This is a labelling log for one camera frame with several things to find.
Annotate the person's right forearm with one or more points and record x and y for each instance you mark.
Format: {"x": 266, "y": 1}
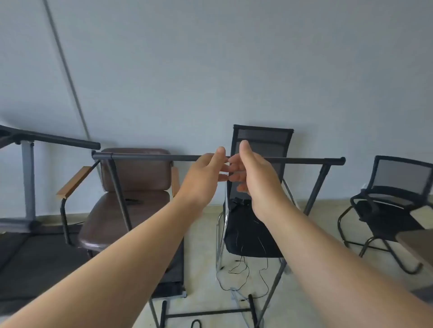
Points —
{"x": 338, "y": 270}

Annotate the grey black treadmill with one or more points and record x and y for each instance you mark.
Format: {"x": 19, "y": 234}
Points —
{"x": 34, "y": 263}

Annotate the person's left forearm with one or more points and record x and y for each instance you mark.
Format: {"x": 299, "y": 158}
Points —
{"x": 101, "y": 270}

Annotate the black metal clothes rack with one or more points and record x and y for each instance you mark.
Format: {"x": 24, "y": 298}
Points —
{"x": 152, "y": 157}

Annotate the black mesh chair chrome frame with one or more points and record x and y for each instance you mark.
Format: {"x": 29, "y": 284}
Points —
{"x": 260, "y": 142}

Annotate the person's left hand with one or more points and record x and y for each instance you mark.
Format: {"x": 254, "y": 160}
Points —
{"x": 199, "y": 179}

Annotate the brown leather armchair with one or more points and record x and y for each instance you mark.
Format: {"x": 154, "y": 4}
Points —
{"x": 135, "y": 175}

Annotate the grey wall conduit pipe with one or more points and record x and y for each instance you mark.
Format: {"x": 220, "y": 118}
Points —
{"x": 64, "y": 64}

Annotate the person's right hand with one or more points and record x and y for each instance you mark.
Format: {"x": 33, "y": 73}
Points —
{"x": 264, "y": 186}

